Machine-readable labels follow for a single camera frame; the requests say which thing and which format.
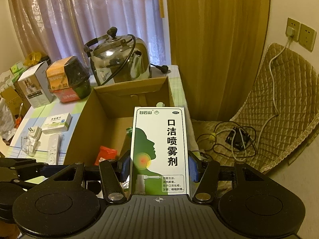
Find white charger cable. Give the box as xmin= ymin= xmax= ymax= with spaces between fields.
xmin=230 ymin=26 xmax=297 ymax=163

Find white plug adapter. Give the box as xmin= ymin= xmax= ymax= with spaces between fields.
xmin=27 ymin=126 xmax=42 ymax=140

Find black orange food container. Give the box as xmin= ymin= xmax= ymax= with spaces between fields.
xmin=46 ymin=56 xmax=91 ymax=103

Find clear plastic packaging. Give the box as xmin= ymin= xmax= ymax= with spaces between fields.
xmin=21 ymin=136 xmax=37 ymax=157

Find crumpled silver plastic bag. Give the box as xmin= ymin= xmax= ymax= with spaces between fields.
xmin=0 ymin=98 xmax=17 ymax=141

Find double wall socket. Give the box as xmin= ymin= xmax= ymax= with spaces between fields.
xmin=286 ymin=17 xmax=317 ymax=52

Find green throat spray box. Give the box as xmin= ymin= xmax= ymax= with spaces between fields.
xmin=129 ymin=107 xmax=190 ymax=195

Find quilted brown chair cushion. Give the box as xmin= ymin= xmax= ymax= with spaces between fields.
xmin=192 ymin=43 xmax=318 ymax=172

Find purple curtain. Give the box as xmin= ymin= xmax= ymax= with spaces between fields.
xmin=8 ymin=0 xmax=166 ymax=65

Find open brown cardboard box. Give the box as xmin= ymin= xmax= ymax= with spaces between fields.
xmin=59 ymin=77 xmax=187 ymax=166

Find white product carton box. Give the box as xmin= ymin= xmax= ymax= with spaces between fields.
xmin=17 ymin=61 xmax=55 ymax=108

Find red small sachet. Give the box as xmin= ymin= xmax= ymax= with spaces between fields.
xmin=95 ymin=146 xmax=117 ymax=166

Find black power adapter cable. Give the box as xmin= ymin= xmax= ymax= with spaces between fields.
xmin=196 ymin=121 xmax=257 ymax=159

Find silver green foil pouch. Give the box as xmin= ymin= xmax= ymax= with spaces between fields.
xmin=121 ymin=127 xmax=132 ymax=155

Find brown cardboard boxes stack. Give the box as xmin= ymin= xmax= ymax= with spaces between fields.
xmin=1 ymin=81 xmax=30 ymax=116

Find stainless steel kettle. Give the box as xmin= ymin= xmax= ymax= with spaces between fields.
xmin=83 ymin=26 xmax=153 ymax=86

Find white remote control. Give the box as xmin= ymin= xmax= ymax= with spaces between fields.
xmin=46 ymin=133 xmax=62 ymax=165

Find green tissue packs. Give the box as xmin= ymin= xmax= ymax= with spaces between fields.
xmin=10 ymin=61 xmax=27 ymax=77

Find white green medicine box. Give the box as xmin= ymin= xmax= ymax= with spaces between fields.
xmin=41 ymin=113 xmax=72 ymax=134

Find yellow plastic bag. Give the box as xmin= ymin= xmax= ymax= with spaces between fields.
xmin=23 ymin=52 xmax=42 ymax=68

